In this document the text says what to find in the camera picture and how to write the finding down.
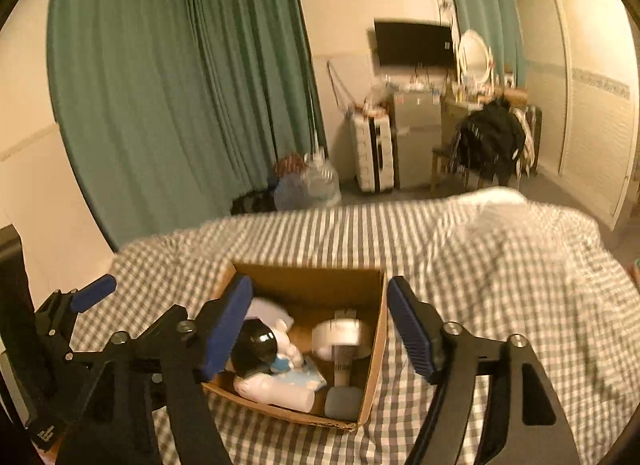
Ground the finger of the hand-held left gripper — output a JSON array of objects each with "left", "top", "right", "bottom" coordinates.
[{"left": 34, "top": 274, "right": 118, "bottom": 367}]

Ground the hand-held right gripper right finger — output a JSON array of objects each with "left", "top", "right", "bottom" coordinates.
[{"left": 387, "top": 275, "right": 582, "bottom": 465}]

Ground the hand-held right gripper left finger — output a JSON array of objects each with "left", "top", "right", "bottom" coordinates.
[{"left": 55, "top": 275, "right": 254, "bottom": 465}]

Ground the black round object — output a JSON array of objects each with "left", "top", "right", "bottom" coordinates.
[{"left": 231, "top": 317, "right": 281, "bottom": 376}]

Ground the white knit cloth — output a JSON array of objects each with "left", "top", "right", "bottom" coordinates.
[{"left": 245, "top": 297, "right": 296, "bottom": 331}]

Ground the tape roll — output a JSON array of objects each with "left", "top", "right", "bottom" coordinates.
[{"left": 311, "top": 317, "right": 373, "bottom": 361}]

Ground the white figurine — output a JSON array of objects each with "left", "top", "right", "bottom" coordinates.
[{"left": 232, "top": 374, "right": 316, "bottom": 414}]

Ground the slim tube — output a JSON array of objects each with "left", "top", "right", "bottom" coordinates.
[{"left": 331, "top": 342, "right": 356, "bottom": 388}]

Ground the blue white packet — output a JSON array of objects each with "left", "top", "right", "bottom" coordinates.
[{"left": 272, "top": 355, "right": 326, "bottom": 391}]

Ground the cardboard box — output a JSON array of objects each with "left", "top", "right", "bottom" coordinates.
[{"left": 200, "top": 261, "right": 390, "bottom": 433}]

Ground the grey rounded object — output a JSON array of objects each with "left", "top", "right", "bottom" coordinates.
[{"left": 324, "top": 386, "right": 362, "bottom": 421}]

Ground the checked blanket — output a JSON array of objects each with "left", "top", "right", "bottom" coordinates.
[{"left": 65, "top": 187, "right": 640, "bottom": 465}]

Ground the dark floor object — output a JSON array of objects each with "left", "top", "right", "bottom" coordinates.
[{"left": 231, "top": 190, "right": 276, "bottom": 216}]

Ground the clear water jug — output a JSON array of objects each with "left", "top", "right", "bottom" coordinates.
[{"left": 274, "top": 157, "right": 342, "bottom": 210}]

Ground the white suitcase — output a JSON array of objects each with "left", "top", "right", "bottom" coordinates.
[{"left": 348, "top": 110, "right": 396, "bottom": 194}]

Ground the grey fridge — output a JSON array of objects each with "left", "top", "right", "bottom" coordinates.
[{"left": 391, "top": 90, "right": 443, "bottom": 190}]

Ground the black jacket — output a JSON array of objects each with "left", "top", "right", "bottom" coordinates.
[{"left": 457, "top": 100, "right": 526, "bottom": 186}]

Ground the striped cloth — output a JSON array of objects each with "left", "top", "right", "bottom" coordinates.
[{"left": 512, "top": 105, "right": 543, "bottom": 178}]

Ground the dressing table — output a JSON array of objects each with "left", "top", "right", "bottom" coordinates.
[{"left": 442, "top": 87, "right": 531, "bottom": 120}]

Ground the clear plastic bag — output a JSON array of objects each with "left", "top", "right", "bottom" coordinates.
[{"left": 367, "top": 82, "right": 396, "bottom": 110}]

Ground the oval white mirror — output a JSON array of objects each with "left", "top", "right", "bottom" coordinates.
[{"left": 456, "top": 29, "right": 493, "bottom": 88}]

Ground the wall cable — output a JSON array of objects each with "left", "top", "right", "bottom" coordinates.
[{"left": 327, "top": 61, "right": 356, "bottom": 116}]

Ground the wall television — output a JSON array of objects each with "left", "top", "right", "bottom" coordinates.
[{"left": 373, "top": 19, "right": 453, "bottom": 67}]

